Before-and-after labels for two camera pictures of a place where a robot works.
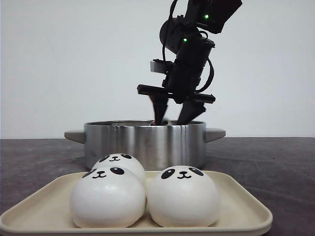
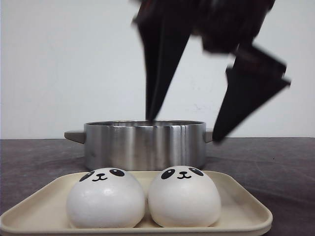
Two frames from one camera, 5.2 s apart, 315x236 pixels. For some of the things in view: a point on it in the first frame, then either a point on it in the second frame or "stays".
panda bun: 182,196 stays
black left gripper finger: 190,111 to 251,82
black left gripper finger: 160,103 to 164,47
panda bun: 109,197 stays
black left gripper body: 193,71 to 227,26
